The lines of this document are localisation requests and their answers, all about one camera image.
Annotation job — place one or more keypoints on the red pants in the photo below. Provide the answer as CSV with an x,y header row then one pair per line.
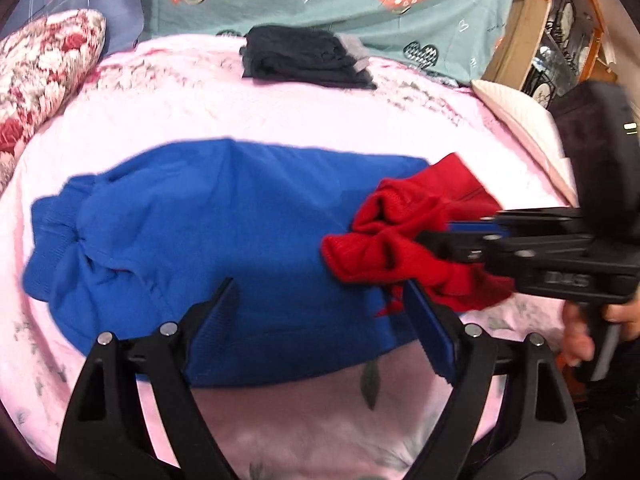
x,y
425,240

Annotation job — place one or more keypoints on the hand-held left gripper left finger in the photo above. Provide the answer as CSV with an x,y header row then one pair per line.
x,y
212,327

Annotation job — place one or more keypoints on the person's right hand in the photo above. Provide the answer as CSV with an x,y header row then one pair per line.
x,y
580,332

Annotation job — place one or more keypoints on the red floral pillow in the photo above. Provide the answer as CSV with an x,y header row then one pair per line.
x,y
42,75

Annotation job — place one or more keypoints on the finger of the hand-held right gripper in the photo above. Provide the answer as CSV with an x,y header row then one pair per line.
x,y
505,220
457,247

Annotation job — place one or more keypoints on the white pillow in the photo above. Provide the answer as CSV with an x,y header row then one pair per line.
x,y
520,120

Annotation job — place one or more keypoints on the wooden cabinet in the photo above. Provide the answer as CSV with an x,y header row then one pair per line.
x,y
570,20

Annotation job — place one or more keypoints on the blue sweater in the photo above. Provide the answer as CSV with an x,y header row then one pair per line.
x,y
200,240

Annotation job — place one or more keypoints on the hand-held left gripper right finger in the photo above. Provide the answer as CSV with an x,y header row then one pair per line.
x,y
430,332

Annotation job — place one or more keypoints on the pink floral bed sheet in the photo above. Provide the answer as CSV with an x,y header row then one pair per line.
x,y
250,110

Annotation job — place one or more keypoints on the teal heart print pillow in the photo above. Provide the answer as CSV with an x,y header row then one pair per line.
x,y
325,0

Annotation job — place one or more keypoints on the folded dark clothes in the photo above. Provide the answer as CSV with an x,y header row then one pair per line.
x,y
305,57

